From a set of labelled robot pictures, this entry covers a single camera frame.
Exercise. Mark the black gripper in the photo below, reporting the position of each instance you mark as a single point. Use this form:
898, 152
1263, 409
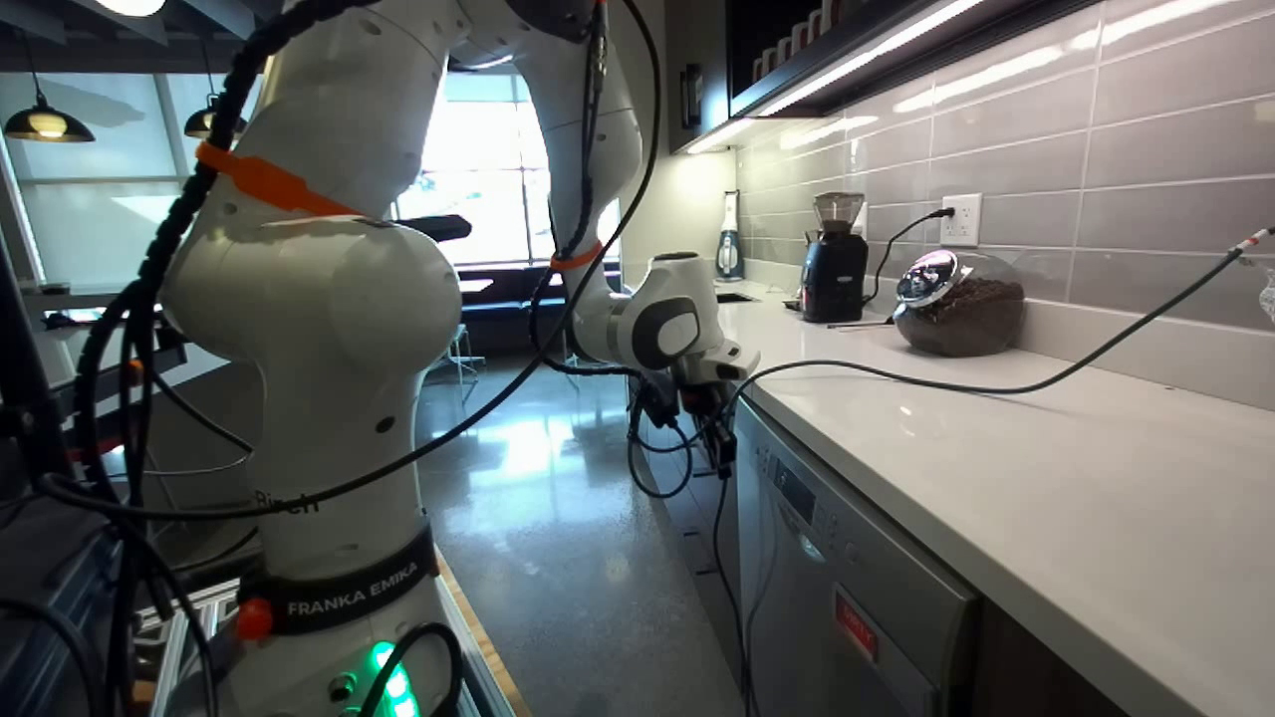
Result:
699, 401

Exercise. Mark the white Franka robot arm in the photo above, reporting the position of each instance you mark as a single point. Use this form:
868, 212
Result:
322, 302

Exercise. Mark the stainless steel dishwasher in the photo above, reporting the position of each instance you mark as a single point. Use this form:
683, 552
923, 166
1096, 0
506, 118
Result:
849, 559

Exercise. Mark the red dishwasher sticker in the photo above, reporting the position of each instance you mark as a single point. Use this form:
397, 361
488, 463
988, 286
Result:
860, 628

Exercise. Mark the black coffee grinder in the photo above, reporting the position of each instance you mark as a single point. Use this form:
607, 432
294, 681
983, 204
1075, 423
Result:
836, 278

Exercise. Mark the dark background bench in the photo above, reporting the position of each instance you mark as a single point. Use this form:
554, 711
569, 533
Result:
512, 320

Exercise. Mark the dark round pot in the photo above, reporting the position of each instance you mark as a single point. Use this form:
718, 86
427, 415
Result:
983, 320

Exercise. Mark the wooden robot table edge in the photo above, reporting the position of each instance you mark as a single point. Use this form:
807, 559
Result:
480, 637

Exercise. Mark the black horizontal bar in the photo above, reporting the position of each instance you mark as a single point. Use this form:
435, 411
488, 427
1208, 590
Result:
444, 229

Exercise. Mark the dark wood sink cabinet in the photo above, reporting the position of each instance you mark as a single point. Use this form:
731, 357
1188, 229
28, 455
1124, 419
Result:
1030, 678

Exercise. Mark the red round knob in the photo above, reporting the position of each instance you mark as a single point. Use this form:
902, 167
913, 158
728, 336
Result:
255, 617

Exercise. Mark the white plug adapter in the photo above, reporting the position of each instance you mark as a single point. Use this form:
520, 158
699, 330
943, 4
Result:
1263, 293

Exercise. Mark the black pendant lamp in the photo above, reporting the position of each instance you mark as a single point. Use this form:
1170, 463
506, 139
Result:
44, 126
201, 119

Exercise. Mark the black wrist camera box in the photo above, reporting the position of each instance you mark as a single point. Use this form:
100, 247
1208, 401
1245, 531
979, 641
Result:
656, 401

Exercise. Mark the white double wall outlet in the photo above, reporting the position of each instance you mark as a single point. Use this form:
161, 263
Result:
962, 220

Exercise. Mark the dark upper wall cabinet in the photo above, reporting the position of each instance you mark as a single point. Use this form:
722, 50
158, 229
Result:
800, 51

